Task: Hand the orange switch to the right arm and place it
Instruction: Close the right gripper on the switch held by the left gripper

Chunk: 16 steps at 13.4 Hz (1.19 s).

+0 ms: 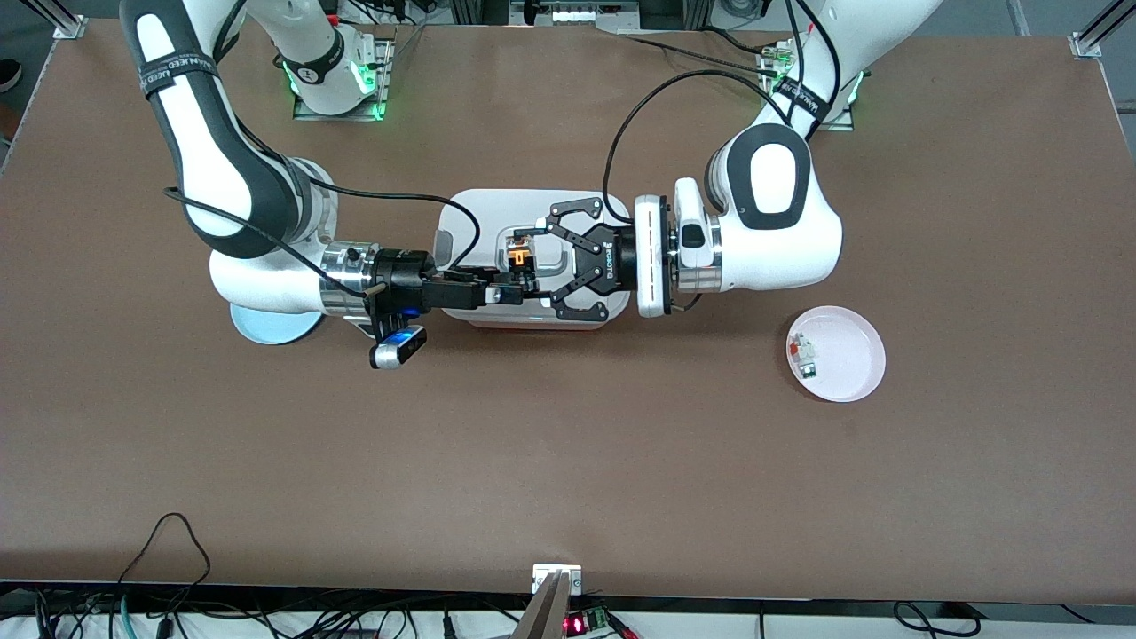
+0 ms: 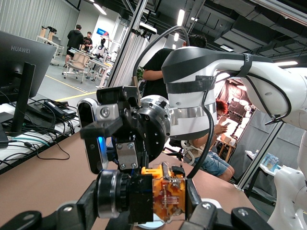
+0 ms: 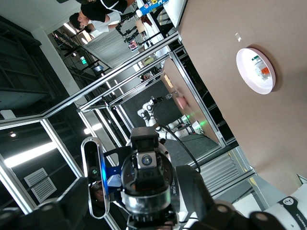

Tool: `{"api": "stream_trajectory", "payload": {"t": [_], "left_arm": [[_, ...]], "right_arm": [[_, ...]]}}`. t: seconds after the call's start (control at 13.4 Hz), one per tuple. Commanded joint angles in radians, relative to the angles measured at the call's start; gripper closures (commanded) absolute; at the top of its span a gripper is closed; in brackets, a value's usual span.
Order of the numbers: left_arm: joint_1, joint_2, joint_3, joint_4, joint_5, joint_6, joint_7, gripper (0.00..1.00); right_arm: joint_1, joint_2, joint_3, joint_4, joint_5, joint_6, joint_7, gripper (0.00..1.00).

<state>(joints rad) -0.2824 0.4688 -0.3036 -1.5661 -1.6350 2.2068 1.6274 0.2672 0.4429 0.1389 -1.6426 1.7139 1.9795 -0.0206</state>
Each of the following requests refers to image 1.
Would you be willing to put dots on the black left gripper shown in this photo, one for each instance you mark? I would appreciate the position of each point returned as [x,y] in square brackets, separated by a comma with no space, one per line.
[615,262]

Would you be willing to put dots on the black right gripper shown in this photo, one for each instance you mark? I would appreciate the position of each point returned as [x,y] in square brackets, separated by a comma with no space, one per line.
[404,277]

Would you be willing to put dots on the black orange small connector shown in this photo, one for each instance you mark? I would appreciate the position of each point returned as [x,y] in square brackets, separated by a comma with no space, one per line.
[518,259]

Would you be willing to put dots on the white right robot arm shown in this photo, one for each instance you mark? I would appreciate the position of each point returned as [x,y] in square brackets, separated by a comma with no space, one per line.
[222,177]

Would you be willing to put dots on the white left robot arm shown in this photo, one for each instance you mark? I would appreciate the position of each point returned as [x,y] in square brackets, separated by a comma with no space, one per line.
[772,240]

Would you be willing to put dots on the white lidded lunch box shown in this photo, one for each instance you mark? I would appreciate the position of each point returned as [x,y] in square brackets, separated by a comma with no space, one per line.
[524,206]

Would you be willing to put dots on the light blue round plate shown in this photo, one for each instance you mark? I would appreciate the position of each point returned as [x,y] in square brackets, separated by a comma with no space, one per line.
[266,330]

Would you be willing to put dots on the pink round plate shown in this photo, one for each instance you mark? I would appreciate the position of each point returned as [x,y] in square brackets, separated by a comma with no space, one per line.
[848,364]

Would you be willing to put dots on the circuit board with red light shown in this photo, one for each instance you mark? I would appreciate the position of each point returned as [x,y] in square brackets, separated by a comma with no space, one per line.
[579,624]

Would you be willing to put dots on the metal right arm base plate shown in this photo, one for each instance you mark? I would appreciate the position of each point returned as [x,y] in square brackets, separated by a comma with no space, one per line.
[386,71]

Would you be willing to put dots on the aluminium frame rail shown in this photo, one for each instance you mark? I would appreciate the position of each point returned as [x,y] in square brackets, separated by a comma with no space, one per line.
[577,16]

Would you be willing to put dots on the small grey green switch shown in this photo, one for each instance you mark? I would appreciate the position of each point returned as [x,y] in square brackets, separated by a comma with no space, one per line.
[808,366]

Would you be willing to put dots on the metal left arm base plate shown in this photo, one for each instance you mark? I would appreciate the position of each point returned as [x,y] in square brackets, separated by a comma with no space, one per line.
[765,67]

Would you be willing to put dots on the white metal bracket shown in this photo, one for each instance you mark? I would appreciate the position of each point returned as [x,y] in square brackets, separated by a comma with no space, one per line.
[541,577]

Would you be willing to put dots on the grey camera mount bar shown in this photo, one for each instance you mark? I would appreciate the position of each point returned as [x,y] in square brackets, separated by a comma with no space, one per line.
[546,612]

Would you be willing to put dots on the aluminium corner post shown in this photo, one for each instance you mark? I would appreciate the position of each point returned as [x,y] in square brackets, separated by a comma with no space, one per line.
[1096,35]
[71,28]

